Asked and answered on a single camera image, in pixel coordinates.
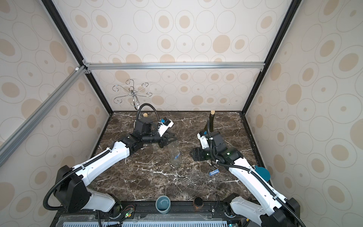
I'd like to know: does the horizontal aluminium rail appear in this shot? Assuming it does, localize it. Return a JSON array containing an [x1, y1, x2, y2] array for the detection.
[[86, 62, 265, 70]]

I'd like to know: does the white teal round object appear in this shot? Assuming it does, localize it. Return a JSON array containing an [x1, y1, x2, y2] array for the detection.
[[255, 166, 271, 182]]

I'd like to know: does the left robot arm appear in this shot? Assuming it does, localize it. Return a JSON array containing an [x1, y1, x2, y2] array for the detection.
[[43, 110, 177, 213]]

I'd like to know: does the left diagonal aluminium rail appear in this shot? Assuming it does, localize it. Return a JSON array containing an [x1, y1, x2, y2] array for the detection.
[[1, 66, 86, 166]]

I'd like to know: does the dark green wine bottle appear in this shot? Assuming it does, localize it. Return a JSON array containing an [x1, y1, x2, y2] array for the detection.
[[206, 110, 216, 133]]

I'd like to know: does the blue grey ceramic cup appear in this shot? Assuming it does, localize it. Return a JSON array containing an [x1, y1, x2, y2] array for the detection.
[[155, 195, 171, 214]]

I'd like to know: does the clear bottle black cap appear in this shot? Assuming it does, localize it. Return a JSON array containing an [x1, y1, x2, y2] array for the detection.
[[167, 141, 181, 167]]

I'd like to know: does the chrome glass holder stand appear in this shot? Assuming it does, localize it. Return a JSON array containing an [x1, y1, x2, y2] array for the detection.
[[112, 79, 153, 111]]

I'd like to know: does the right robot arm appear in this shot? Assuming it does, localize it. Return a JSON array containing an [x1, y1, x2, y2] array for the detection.
[[195, 120, 305, 227]]

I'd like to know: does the blue peeled label strip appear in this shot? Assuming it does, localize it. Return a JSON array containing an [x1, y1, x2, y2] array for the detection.
[[209, 169, 220, 176]]

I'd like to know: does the small brown black cup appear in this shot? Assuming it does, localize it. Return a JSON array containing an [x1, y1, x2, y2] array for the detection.
[[192, 197, 204, 211]]

